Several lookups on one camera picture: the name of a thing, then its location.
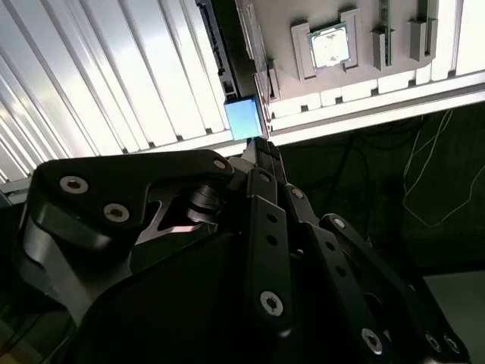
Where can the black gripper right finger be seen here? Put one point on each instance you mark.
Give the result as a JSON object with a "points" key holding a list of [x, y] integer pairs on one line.
{"points": [[341, 258]]}

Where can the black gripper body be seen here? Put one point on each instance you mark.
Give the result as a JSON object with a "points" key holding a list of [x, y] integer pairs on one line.
{"points": [[170, 311]]}

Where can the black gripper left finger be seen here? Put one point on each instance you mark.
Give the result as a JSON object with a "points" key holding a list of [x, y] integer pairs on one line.
{"points": [[113, 178]]}

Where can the hard disk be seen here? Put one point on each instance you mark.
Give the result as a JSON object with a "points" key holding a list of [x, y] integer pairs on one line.
{"points": [[242, 117]]}

